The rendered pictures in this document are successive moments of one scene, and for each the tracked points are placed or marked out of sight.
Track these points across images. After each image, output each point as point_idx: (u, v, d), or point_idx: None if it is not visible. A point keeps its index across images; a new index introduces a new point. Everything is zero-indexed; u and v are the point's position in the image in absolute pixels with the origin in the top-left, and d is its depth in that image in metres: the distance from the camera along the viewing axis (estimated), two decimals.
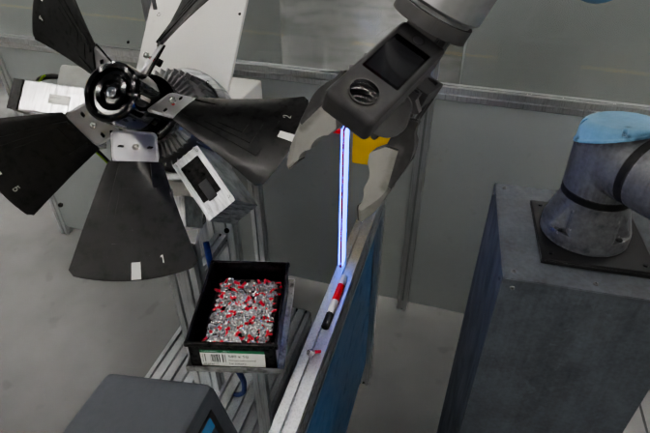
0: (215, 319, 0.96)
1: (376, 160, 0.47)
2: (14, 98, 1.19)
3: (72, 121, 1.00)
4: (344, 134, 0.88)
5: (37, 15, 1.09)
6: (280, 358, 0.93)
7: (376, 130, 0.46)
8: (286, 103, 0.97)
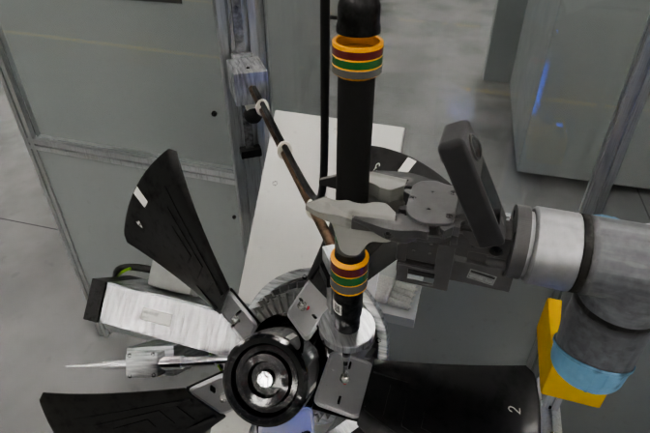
0: None
1: (379, 207, 0.48)
2: (93, 306, 0.90)
3: (196, 395, 0.71)
4: None
5: (134, 220, 0.80)
6: None
7: (410, 206, 0.47)
8: (504, 380, 0.69)
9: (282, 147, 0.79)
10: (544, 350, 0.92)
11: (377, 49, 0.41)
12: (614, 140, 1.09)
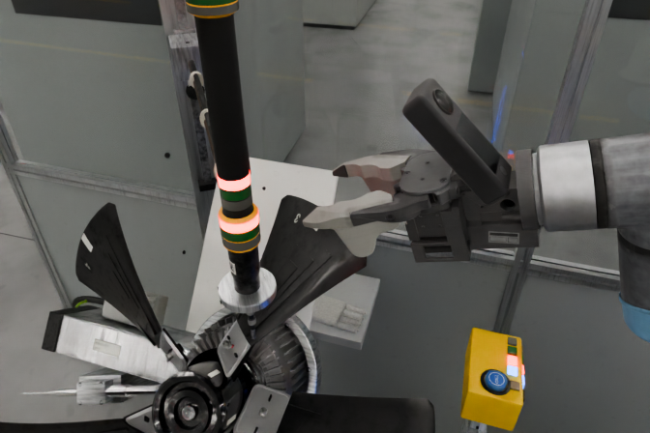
0: None
1: (373, 196, 0.46)
2: (50, 337, 0.98)
3: (132, 424, 0.79)
4: None
5: (83, 262, 0.89)
6: None
7: (403, 181, 0.46)
8: (406, 411, 0.77)
9: (204, 115, 0.78)
10: (465, 376, 1.00)
11: None
12: None
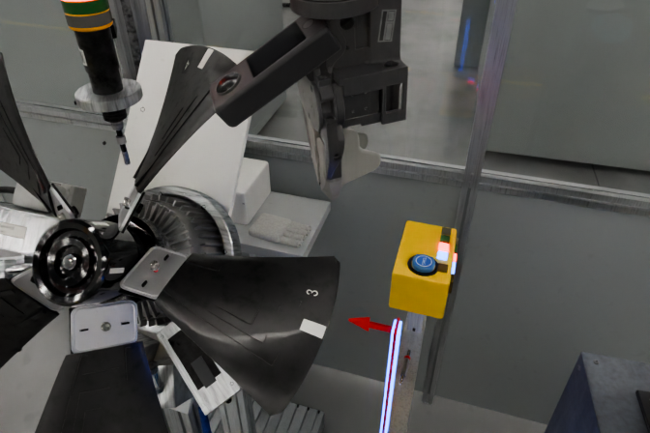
0: None
1: (319, 148, 0.46)
2: None
3: (51, 193, 0.74)
4: (396, 337, 0.62)
5: (189, 58, 0.76)
6: None
7: (313, 124, 0.44)
8: None
9: None
10: None
11: None
12: (487, 75, 1.12)
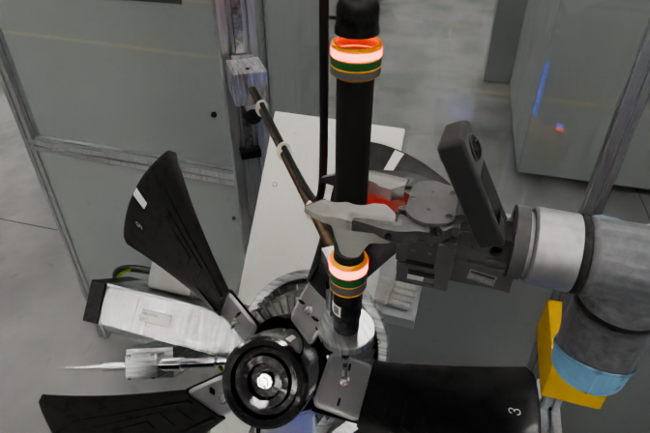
0: None
1: (378, 209, 0.48)
2: (92, 307, 0.90)
3: (226, 299, 0.72)
4: None
5: None
6: None
7: (409, 206, 0.47)
8: None
9: (281, 148, 0.79)
10: (544, 351, 0.92)
11: (376, 50, 0.40)
12: (614, 141, 1.09)
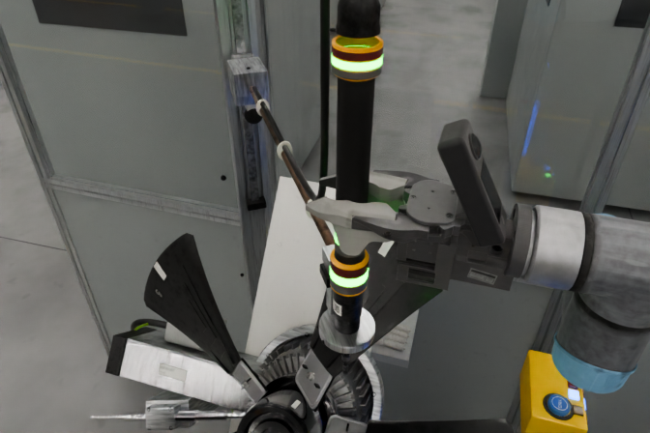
0: None
1: (379, 207, 0.48)
2: (114, 360, 0.99)
3: (239, 365, 0.81)
4: None
5: None
6: None
7: (410, 206, 0.47)
8: None
9: (282, 147, 0.79)
10: (524, 399, 1.01)
11: (377, 49, 0.41)
12: (593, 198, 1.18)
